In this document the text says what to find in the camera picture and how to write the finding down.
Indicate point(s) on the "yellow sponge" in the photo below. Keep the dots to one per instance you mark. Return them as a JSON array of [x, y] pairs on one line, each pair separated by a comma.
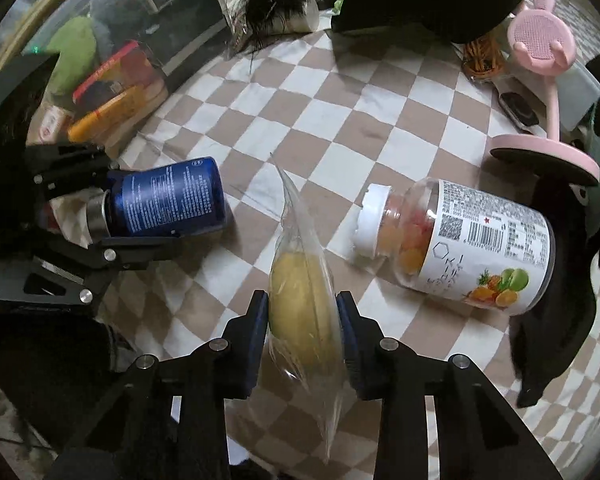
[[300, 300]]

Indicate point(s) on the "white smart watch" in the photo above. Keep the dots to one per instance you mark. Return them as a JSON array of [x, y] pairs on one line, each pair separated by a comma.
[[519, 110]]

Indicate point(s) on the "white flat box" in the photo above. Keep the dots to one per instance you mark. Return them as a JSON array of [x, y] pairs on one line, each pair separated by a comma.
[[580, 95]]

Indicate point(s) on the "black box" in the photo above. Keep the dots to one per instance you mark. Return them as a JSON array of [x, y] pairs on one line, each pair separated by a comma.
[[180, 5]]

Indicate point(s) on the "white paper cup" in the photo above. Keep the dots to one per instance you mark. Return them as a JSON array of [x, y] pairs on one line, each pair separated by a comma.
[[304, 17]]

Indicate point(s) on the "black garment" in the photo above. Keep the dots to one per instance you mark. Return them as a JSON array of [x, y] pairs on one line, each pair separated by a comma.
[[555, 285]]

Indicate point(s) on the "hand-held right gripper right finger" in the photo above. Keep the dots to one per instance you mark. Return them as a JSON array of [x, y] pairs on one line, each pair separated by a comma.
[[347, 345]]

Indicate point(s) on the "green plush toy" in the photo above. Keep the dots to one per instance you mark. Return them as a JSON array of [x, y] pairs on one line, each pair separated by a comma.
[[75, 50]]

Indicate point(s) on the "toothpick jar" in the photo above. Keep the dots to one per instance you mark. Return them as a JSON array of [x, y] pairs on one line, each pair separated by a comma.
[[482, 60]]

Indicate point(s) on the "pink bunny fan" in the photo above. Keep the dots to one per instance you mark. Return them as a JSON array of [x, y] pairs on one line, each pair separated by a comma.
[[542, 42]]

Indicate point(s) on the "clear gummy candy jar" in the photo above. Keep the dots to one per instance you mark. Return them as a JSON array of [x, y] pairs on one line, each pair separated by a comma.
[[480, 250]]

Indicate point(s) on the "clear plastic storage container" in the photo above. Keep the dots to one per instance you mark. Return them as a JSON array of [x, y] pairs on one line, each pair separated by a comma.
[[190, 60]]

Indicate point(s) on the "orange snack packet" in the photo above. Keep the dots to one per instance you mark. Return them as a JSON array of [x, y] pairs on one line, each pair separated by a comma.
[[105, 117]]

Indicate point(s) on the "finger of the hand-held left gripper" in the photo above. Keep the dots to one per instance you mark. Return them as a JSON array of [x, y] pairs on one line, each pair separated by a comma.
[[75, 167], [125, 252]]

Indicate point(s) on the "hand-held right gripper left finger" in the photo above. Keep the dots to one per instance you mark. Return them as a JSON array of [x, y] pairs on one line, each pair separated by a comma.
[[260, 332]]

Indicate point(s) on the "blue metal bottle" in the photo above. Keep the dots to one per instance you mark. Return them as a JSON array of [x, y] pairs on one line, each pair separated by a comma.
[[170, 197]]

